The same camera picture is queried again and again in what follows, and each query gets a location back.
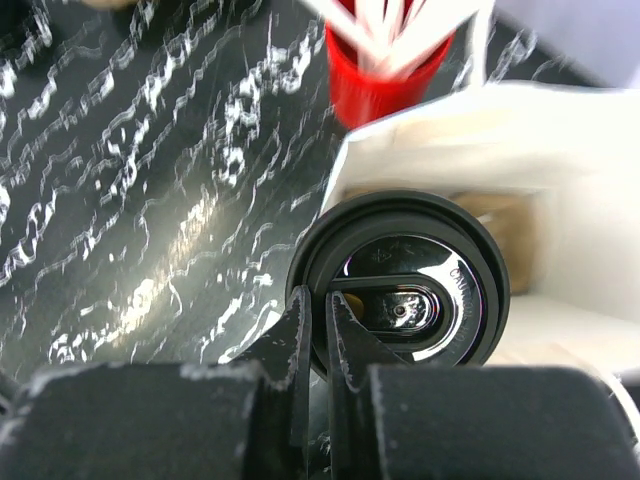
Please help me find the light blue paper bag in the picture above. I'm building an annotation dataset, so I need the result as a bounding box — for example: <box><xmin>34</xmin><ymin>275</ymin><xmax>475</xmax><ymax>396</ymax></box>
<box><xmin>319</xmin><ymin>79</ymin><xmax>640</xmax><ymax>386</ymax></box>

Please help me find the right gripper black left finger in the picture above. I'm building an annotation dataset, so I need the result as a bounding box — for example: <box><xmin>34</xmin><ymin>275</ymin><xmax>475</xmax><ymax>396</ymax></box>
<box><xmin>1</xmin><ymin>287</ymin><xmax>312</xmax><ymax>479</ymax></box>

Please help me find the red straw cup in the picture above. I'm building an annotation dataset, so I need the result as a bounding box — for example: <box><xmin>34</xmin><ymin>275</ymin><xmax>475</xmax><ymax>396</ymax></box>
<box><xmin>325</xmin><ymin>27</ymin><xmax>455</xmax><ymax>130</ymax></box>

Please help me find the white wrapped straws bundle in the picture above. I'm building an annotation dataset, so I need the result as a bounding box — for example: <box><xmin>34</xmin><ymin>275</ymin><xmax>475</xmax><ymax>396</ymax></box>
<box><xmin>302</xmin><ymin>1</ymin><xmax>495</xmax><ymax>79</ymax></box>

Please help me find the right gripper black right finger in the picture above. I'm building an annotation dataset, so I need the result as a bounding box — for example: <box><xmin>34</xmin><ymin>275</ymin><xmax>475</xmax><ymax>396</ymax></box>
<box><xmin>325</xmin><ymin>292</ymin><xmax>639</xmax><ymax>479</ymax></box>

